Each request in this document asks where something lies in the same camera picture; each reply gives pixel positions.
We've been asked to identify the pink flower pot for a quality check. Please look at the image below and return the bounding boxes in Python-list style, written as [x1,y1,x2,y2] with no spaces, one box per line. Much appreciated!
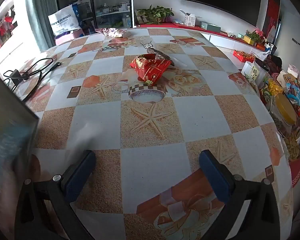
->
[244,27,266,46]

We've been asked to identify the green potted plant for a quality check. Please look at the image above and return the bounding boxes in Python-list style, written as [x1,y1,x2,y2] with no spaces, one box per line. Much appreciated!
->
[136,5,175,25]

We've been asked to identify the red round mat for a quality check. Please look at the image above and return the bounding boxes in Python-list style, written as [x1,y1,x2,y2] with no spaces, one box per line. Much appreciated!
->
[289,155,300,188]

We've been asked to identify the black cable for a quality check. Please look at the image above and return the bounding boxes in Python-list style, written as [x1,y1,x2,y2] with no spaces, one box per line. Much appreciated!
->
[2,57,63,100]

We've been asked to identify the jar with yellow lid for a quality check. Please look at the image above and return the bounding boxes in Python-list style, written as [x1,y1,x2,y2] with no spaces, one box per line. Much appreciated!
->
[274,92,298,126]

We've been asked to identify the bag of peanuts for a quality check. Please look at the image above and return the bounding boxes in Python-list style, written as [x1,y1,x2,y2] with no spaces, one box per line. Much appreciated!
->
[284,130,300,161]

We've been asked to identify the large red snack bag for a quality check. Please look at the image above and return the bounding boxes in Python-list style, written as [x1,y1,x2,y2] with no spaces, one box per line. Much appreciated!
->
[130,54,172,85]

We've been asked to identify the glass door cabinet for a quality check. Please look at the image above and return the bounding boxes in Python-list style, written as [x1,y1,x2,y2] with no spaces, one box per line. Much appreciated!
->
[54,0,133,30]

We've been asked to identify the red wall poster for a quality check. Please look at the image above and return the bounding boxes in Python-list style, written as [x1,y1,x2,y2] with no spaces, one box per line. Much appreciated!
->
[262,0,282,43]

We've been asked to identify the black power adapter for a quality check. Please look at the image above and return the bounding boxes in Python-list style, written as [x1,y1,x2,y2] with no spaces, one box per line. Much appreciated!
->
[10,69,23,81]

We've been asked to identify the red basket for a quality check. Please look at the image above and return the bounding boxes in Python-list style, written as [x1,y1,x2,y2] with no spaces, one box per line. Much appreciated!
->
[233,50,255,63]

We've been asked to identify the silver brown snack packet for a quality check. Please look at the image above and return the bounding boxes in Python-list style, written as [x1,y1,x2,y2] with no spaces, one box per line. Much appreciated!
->
[146,47,177,67]

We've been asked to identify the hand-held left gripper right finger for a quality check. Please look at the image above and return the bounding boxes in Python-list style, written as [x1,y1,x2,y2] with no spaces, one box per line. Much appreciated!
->
[199,149,280,240]

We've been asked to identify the clear jar with black lid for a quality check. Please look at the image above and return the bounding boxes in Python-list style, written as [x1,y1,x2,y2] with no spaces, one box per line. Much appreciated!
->
[250,59,271,88]

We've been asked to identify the green curtain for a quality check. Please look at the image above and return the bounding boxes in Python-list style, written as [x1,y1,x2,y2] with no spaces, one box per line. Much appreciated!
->
[24,0,57,53]

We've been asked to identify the pink floral packet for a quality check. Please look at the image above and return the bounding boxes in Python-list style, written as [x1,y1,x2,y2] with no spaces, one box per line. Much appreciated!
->
[95,27,128,38]

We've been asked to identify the white printed shopping bag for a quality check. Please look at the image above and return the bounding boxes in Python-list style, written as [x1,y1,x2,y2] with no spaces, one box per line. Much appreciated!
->
[48,4,81,36]

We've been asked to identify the pile of snack packets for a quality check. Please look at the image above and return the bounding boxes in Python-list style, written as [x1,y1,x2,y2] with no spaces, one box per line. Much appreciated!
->
[260,64,300,150]

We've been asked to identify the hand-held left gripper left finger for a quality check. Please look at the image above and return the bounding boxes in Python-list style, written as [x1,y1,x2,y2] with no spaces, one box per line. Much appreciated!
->
[14,150,97,240]

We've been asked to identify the white cardboard box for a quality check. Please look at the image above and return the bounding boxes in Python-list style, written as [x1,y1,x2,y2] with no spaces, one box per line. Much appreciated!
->
[179,9,198,27]

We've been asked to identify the green flat box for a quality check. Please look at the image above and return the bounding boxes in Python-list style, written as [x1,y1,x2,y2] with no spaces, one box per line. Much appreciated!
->
[199,21,221,31]

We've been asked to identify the dark green box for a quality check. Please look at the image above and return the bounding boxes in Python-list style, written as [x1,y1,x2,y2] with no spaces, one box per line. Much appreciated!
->
[0,72,39,188]

